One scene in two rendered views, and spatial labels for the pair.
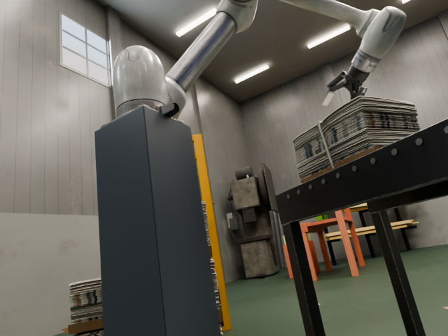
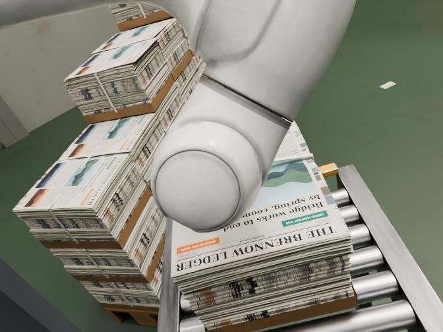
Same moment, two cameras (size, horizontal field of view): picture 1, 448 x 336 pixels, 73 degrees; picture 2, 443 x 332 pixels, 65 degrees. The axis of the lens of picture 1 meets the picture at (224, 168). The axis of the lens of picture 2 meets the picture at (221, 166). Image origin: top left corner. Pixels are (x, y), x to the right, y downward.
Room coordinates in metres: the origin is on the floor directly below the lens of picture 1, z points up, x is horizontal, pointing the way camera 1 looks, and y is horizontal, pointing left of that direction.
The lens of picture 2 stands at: (0.70, -0.81, 1.45)
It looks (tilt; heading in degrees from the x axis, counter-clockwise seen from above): 35 degrees down; 35
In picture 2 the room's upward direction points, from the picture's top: 21 degrees counter-clockwise
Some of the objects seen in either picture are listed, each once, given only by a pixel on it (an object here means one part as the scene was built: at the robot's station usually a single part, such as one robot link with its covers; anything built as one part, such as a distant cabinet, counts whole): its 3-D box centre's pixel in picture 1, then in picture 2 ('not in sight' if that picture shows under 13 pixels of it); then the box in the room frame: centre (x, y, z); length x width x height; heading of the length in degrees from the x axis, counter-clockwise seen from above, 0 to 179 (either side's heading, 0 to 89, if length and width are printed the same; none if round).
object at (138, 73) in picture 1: (140, 83); not in sight; (0.85, 0.22, 1.17); 0.18 x 0.16 x 0.22; 4
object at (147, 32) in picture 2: not in sight; (132, 35); (2.17, 0.46, 1.06); 0.37 x 0.28 x 0.01; 97
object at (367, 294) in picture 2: not in sight; (284, 308); (1.04, -0.59, 0.77); 0.47 x 0.05 x 0.05; 117
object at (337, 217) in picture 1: (311, 219); not in sight; (6.08, -1.51, 1.05); 1.62 x 1.50 x 2.10; 151
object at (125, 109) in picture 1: (148, 118); not in sight; (0.83, 0.20, 1.03); 0.22 x 0.18 x 0.06; 61
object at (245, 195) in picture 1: (254, 217); not in sight; (8.32, -0.58, 1.50); 1.53 x 1.36 x 3.01; 151
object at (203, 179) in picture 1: (210, 224); not in sight; (2.96, 0.22, 0.92); 0.09 x 0.09 x 1.85; 9
